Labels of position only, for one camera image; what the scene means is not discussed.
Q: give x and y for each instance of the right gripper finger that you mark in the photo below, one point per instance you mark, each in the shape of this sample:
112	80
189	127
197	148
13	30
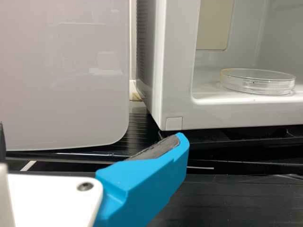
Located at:
142	189

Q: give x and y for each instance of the white incubator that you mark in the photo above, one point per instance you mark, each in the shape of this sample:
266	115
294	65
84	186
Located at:
175	71

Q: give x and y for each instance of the white box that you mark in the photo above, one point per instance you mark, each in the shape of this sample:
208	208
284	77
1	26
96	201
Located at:
61	71

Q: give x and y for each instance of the petri dish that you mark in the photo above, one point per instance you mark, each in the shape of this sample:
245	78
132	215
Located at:
258	81

